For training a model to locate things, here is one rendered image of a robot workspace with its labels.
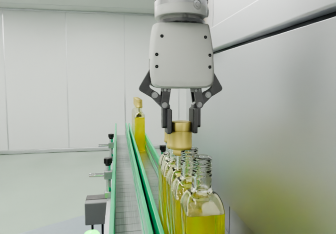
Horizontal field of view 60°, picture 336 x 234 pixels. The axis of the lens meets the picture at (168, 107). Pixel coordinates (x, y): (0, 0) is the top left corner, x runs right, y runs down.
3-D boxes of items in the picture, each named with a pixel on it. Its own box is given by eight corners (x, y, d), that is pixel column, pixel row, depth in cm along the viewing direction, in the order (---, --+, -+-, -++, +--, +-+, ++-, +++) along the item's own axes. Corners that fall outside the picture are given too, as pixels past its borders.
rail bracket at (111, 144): (114, 162, 138) (113, 134, 137) (98, 163, 137) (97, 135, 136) (114, 160, 142) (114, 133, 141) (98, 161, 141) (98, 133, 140)
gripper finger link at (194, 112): (207, 90, 49) (206, 130, 50) (188, 90, 49) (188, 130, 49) (213, 91, 46) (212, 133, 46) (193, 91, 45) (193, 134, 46)
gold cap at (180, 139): (194, 150, 46) (194, 122, 46) (171, 151, 45) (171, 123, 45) (188, 145, 49) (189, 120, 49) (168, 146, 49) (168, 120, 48)
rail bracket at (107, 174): (112, 200, 93) (112, 159, 92) (89, 201, 92) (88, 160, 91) (112, 195, 97) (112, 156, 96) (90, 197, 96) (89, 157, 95)
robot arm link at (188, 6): (202, 10, 50) (202, 28, 51) (151, 8, 49) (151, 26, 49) (218, -4, 42) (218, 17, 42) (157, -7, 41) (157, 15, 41)
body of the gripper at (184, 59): (205, 22, 50) (205, 87, 51) (146, 20, 49) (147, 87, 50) (220, 12, 43) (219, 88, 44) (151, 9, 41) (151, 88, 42)
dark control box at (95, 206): (108, 225, 103) (107, 202, 102) (84, 227, 101) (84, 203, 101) (108, 214, 111) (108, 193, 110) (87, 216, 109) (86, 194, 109)
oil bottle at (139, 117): (145, 151, 160) (144, 99, 157) (134, 151, 159) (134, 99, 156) (144, 149, 165) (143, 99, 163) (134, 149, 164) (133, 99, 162)
